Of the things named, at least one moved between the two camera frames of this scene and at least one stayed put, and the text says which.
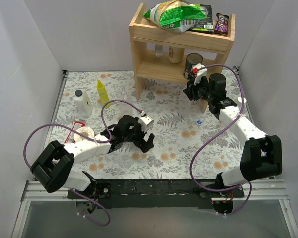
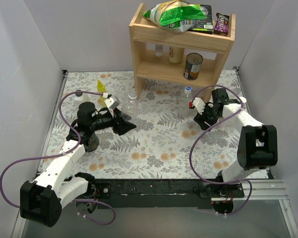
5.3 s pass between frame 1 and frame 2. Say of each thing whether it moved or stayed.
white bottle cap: stayed
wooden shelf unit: stayed
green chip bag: stayed
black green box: stayed
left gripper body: moved
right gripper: moved
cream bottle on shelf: stayed
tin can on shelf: stayed
